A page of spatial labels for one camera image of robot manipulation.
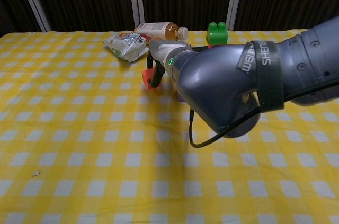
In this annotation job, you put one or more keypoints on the amber tea plastic bottle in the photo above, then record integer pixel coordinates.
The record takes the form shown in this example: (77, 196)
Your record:
(156, 29)

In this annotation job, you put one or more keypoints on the green toy building brick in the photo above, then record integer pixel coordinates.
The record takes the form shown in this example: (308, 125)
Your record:
(217, 36)

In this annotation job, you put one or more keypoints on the purple foam cube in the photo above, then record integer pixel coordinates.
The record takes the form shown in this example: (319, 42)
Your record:
(181, 99)

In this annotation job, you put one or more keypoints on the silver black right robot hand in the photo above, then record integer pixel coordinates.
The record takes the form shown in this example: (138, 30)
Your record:
(167, 48)

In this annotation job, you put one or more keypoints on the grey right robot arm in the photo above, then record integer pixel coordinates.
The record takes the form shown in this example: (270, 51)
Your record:
(212, 83)

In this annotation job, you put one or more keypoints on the small paper scrap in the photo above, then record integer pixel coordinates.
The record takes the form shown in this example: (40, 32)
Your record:
(36, 173)

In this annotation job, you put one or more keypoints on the yellow white checkered tablecloth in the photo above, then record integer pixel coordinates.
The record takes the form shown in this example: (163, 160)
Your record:
(79, 142)

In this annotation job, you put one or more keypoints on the white crinkled snack bag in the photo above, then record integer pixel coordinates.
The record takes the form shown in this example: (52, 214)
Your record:
(124, 46)

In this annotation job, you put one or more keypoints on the small red foam cube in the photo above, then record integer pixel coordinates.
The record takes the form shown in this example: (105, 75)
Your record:
(146, 77)

